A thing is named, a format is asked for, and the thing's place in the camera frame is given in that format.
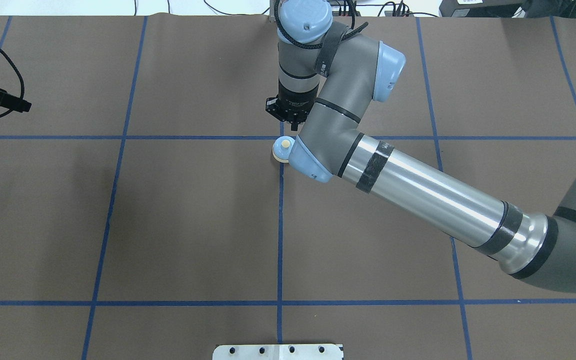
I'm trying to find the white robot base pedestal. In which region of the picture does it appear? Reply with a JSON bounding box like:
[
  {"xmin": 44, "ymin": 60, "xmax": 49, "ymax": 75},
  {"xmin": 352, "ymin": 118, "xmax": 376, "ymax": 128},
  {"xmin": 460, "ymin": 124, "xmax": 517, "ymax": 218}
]
[{"xmin": 212, "ymin": 343, "xmax": 345, "ymax": 360}]

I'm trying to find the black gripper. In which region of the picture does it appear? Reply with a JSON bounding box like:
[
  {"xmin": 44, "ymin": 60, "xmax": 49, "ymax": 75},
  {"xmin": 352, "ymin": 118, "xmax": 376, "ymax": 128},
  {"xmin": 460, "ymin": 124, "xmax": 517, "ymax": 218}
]
[{"xmin": 265, "ymin": 88, "xmax": 319, "ymax": 132}]

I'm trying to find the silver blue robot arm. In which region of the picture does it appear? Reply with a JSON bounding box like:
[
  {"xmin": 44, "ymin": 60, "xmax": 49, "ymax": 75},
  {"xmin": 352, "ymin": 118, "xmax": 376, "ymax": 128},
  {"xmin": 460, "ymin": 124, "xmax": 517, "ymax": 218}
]
[{"xmin": 265, "ymin": 0, "xmax": 576, "ymax": 293}]

